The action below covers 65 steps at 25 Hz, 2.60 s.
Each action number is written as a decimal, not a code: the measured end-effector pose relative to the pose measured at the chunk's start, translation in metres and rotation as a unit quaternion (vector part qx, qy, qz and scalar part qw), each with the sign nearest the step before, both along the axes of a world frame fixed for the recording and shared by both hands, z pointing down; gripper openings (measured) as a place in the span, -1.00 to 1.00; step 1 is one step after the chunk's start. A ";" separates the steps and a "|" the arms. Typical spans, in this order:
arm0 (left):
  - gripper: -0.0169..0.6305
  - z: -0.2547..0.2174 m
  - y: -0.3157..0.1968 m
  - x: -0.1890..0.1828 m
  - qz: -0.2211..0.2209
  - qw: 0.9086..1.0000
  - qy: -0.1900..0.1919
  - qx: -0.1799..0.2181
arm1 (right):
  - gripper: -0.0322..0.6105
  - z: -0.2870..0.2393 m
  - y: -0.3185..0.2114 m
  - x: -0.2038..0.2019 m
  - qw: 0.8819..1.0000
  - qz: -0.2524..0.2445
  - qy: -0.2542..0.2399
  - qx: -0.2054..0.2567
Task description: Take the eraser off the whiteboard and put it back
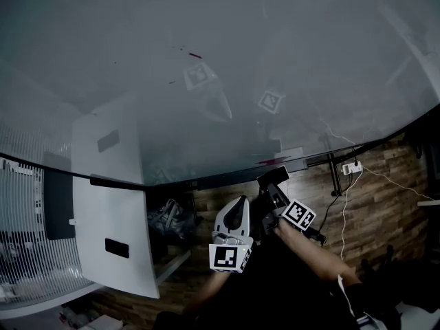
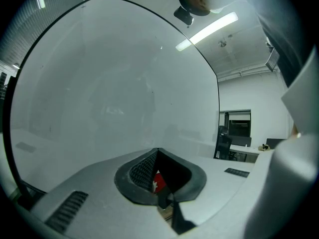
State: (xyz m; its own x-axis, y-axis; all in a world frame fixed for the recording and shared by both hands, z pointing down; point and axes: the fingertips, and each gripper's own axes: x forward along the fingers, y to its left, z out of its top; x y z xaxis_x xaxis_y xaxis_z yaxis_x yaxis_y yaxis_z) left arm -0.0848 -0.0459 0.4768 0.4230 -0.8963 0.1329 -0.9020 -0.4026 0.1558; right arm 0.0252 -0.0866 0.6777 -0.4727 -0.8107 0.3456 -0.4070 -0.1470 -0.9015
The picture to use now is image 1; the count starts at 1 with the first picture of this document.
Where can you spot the white desk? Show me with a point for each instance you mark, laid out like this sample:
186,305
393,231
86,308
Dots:
429,203

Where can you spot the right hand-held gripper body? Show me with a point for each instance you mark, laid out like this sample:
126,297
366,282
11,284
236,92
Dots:
299,215

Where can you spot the white cabinet door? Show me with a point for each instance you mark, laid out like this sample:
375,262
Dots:
110,218

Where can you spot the black panel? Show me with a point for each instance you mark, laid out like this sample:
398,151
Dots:
58,205

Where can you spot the person's left forearm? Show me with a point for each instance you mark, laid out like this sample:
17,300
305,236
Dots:
204,292

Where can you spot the white power strip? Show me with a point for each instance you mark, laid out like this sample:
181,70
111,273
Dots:
352,168

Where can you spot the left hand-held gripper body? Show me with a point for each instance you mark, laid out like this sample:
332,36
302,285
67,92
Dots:
225,258

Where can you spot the grey bag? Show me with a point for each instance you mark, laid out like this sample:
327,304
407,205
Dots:
172,218

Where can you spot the white cardboard box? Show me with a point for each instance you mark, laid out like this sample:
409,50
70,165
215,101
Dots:
106,322

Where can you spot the red marker pen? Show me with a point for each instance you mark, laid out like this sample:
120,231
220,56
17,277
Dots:
271,161

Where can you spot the striped glass partition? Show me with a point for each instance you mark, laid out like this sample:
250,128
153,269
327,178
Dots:
24,239

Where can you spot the black chair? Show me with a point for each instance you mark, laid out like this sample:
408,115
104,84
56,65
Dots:
426,153

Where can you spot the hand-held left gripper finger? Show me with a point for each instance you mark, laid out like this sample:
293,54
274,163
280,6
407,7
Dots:
246,220
220,217

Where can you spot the person's right forearm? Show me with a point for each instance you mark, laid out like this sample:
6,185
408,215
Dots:
316,256

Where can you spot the person's black clothing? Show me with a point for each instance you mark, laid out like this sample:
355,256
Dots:
275,294

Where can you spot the white shelf board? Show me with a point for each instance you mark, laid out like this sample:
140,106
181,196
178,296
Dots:
173,265

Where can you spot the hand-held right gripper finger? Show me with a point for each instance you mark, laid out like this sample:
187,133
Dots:
278,194

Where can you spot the black office chair base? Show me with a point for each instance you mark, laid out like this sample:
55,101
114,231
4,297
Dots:
392,277

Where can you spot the large black-framed whiteboard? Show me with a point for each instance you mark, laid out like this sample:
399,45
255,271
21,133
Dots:
172,46

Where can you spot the black and white whiteboard eraser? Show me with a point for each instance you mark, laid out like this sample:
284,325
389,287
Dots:
273,175

